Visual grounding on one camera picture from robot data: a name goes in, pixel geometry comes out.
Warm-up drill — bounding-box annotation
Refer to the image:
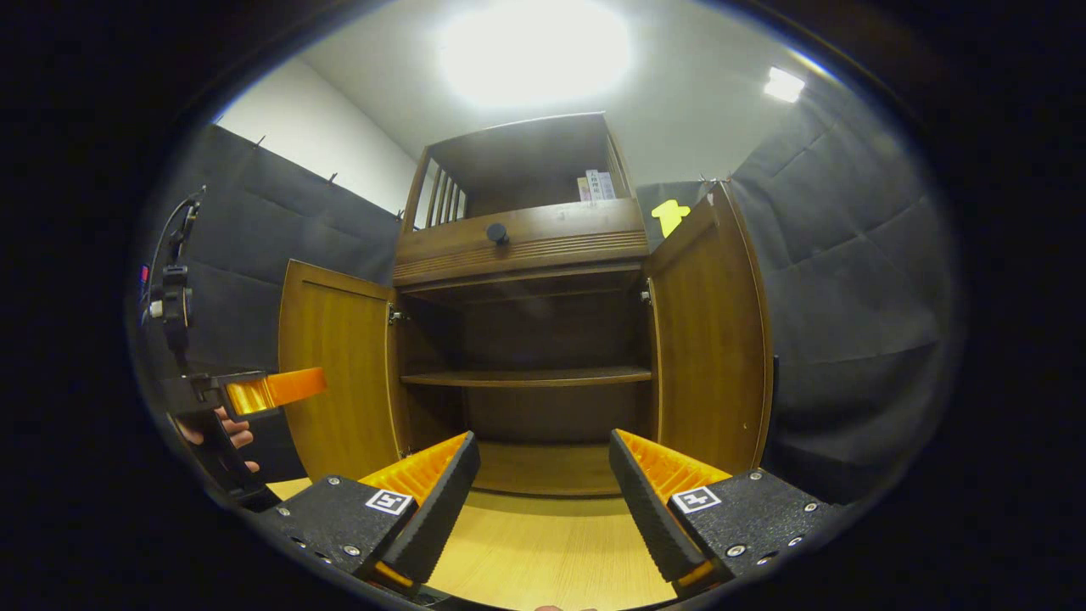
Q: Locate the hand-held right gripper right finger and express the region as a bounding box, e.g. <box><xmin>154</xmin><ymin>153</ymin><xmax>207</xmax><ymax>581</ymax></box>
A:
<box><xmin>608</xmin><ymin>429</ymin><xmax>849</xmax><ymax>599</ymax></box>

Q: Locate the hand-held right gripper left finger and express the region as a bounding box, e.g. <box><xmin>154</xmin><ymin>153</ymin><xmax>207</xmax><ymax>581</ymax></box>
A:
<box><xmin>259</xmin><ymin>430</ymin><xmax>482</xmax><ymax>595</ymax></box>

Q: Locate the wooden shoe cabinet door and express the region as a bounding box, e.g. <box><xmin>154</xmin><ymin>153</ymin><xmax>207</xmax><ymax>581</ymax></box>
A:
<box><xmin>647</xmin><ymin>180</ymin><xmax>775</xmax><ymax>476</ymax></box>
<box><xmin>278</xmin><ymin>260</ymin><xmax>408</xmax><ymax>483</ymax></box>

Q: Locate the wooden double-door shoe cabinet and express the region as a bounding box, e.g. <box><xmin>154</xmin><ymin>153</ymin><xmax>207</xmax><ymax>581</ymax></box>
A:
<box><xmin>278</xmin><ymin>112</ymin><xmax>775</xmax><ymax>497</ymax></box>

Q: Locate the wooden inner cabinet shelf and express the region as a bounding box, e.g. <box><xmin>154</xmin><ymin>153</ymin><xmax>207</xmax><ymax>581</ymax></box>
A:
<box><xmin>400</xmin><ymin>367</ymin><xmax>652</xmax><ymax>390</ymax></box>

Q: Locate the black backdrop cloth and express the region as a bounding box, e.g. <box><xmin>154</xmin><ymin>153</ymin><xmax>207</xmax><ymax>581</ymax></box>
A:
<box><xmin>636</xmin><ymin>85</ymin><xmax>965</xmax><ymax>507</ymax></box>
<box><xmin>140</xmin><ymin>123</ymin><xmax>404</xmax><ymax>485</ymax></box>

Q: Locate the large ceiling light panel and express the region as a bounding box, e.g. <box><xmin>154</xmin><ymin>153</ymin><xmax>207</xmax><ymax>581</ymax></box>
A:
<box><xmin>437</xmin><ymin>0</ymin><xmax>634</xmax><ymax>111</ymax></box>

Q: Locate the small ceiling light panel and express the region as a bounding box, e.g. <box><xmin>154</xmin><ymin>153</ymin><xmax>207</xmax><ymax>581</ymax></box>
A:
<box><xmin>764</xmin><ymin>66</ymin><xmax>806</xmax><ymax>104</ymax></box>

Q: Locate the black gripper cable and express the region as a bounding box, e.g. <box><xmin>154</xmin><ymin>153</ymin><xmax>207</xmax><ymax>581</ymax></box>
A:
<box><xmin>143</xmin><ymin>188</ymin><xmax>206</xmax><ymax>300</ymax></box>

